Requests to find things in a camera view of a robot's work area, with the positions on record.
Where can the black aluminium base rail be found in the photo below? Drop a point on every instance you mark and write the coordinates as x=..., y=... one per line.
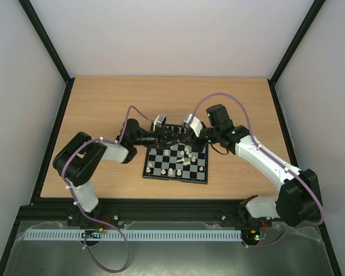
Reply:
x=223, y=212

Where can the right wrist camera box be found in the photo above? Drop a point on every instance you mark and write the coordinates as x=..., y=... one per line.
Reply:
x=193, y=123

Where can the left black frame post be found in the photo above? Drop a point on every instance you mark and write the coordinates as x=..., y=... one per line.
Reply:
x=45, y=39

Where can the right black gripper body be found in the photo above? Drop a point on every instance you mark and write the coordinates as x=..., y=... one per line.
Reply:
x=192, y=138

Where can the grey slotted cable duct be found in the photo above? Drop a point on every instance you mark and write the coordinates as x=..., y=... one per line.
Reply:
x=134, y=235

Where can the transparent plastic sheet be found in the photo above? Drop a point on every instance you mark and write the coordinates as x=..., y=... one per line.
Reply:
x=281, y=251

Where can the right black frame post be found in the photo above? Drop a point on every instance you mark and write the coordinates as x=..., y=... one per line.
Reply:
x=297, y=39

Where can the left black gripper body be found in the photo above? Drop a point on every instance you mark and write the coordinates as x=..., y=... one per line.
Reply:
x=152, y=140

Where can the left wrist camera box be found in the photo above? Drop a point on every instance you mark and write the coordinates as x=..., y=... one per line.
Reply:
x=159, y=121

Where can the black white chess board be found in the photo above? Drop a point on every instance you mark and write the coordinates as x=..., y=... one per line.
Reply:
x=163, y=164

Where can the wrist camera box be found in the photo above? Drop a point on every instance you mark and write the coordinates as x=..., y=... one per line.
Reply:
x=193, y=123
x=159, y=121

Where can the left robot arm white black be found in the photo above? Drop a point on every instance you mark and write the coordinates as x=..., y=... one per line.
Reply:
x=78, y=160

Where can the black frame post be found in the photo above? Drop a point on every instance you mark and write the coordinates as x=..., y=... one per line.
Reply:
x=45, y=39
x=297, y=39

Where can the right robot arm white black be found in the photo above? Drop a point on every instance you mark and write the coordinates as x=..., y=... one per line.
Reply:
x=296, y=202

